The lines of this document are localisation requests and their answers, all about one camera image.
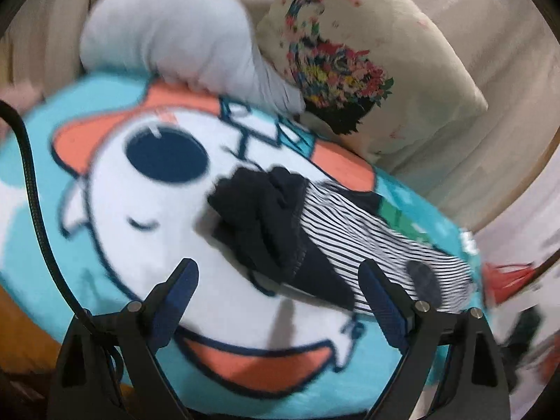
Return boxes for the red cloth item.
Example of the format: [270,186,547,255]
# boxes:
[481,262,536,306]

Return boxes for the black braided cable left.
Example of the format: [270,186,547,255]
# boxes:
[0,99,128,386]

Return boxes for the turquoise cartoon character blanket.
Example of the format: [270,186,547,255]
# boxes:
[26,74,481,419]

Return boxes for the beige curtain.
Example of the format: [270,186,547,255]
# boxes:
[1,0,559,228]

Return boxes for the grey plush pillow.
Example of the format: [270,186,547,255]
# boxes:
[80,0,305,116]

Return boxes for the navy striped kids pants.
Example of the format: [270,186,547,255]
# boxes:
[208,167,474,315]

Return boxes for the beige floral print cushion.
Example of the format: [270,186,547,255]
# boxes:
[256,0,488,160]

